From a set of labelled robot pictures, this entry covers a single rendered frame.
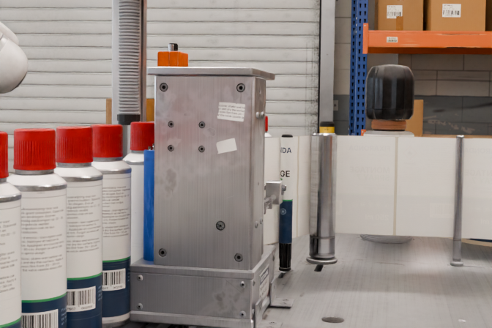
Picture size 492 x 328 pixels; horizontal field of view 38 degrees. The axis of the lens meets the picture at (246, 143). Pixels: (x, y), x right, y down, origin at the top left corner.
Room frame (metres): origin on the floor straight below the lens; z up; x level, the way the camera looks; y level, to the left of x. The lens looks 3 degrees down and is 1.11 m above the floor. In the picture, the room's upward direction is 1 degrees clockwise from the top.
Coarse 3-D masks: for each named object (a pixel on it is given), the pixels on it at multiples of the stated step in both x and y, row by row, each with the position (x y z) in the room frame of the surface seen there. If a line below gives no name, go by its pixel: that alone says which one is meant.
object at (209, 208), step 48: (192, 96) 0.72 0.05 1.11; (240, 96) 0.71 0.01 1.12; (192, 144) 0.72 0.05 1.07; (240, 144) 0.71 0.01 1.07; (192, 192) 0.72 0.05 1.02; (240, 192) 0.71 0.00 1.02; (192, 240) 0.72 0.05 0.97; (240, 240) 0.71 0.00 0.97; (144, 288) 0.73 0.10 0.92; (192, 288) 0.72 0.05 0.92; (240, 288) 0.71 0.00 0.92
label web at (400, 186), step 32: (288, 160) 0.97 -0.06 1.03; (352, 160) 1.06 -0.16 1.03; (384, 160) 1.05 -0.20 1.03; (416, 160) 1.04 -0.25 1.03; (448, 160) 1.04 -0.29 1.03; (288, 192) 0.97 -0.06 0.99; (352, 192) 1.06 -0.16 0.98; (384, 192) 1.05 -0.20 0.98; (416, 192) 1.04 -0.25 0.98; (448, 192) 1.04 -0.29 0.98; (288, 224) 0.97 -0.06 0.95; (352, 224) 1.06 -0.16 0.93; (384, 224) 1.05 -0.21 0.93; (416, 224) 1.04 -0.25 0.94; (448, 224) 1.04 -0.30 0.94
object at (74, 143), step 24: (72, 144) 0.65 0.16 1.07; (72, 168) 0.65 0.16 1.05; (96, 168) 0.67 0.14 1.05; (72, 192) 0.64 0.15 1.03; (96, 192) 0.65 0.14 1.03; (72, 216) 0.64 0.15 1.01; (96, 216) 0.65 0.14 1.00; (72, 240) 0.64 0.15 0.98; (96, 240) 0.65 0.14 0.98; (72, 264) 0.64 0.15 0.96; (96, 264) 0.65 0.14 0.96; (72, 288) 0.64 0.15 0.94; (96, 288) 0.65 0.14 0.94; (72, 312) 0.64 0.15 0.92; (96, 312) 0.65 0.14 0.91
